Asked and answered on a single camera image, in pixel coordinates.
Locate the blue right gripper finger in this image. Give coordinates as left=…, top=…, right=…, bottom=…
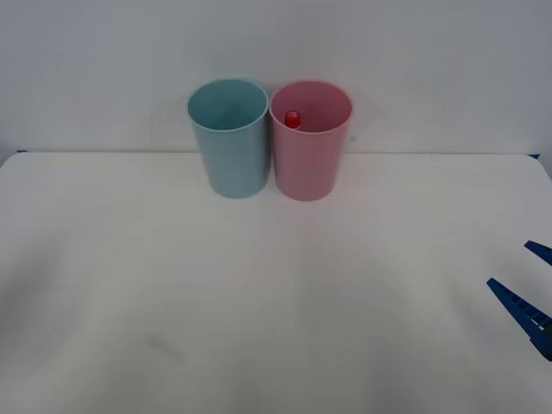
left=524, top=241, right=552, bottom=266
left=486, top=278, right=552, bottom=361

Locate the pink plastic bin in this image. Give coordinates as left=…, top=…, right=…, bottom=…
left=268, top=79, right=354, bottom=203

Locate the pale blue plastic bin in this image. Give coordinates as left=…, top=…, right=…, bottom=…
left=186, top=78, right=269, bottom=200

